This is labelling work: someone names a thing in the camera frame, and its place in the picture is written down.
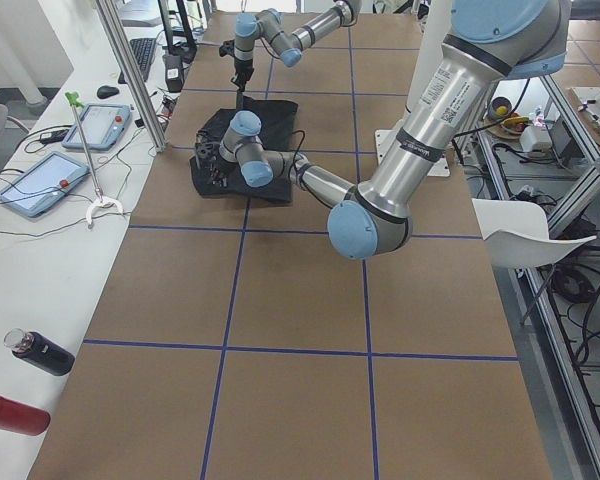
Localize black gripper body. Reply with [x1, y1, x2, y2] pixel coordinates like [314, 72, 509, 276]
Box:
[209, 153, 235, 186]
[231, 57, 254, 86]

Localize black t-shirt with logo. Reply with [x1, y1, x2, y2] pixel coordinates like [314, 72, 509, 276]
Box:
[190, 97, 298, 204]

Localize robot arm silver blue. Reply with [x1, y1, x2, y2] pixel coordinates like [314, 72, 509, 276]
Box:
[219, 0, 362, 110]
[215, 1, 571, 259]

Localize black keyboard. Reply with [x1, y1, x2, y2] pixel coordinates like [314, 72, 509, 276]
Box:
[129, 37, 157, 81]

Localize far teach pendant tablet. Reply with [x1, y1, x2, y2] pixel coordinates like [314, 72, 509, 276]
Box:
[79, 103, 131, 151]

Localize teach pendant tablet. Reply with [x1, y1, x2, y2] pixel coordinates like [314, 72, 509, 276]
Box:
[79, 103, 131, 151]
[0, 152, 89, 218]

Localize black computer mouse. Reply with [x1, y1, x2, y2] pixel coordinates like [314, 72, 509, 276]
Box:
[96, 85, 120, 100]

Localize near teach pendant tablet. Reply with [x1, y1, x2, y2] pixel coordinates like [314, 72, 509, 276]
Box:
[0, 152, 89, 218]

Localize black bottle clear cap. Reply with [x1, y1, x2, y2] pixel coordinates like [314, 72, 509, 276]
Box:
[3, 328, 75, 376]

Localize fruit bowl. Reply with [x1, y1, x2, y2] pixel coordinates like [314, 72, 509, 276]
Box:
[483, 96, 530, 140]

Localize white chair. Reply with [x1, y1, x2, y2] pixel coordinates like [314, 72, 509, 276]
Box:
[472, 198, 599, 326]

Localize red bottle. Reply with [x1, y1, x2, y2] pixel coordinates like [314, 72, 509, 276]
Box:
[0, 396, 51, 436]

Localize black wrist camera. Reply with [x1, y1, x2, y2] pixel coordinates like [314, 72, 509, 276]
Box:
[219, 40, 234, 57]
[195, 135, 219, 163]

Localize aluminium frame post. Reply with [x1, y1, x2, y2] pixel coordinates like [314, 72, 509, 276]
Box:
[94, 0, 167, 153]

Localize reacher grabber tool green handle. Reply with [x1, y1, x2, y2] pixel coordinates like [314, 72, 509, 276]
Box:
[65, 92, 124, 229]

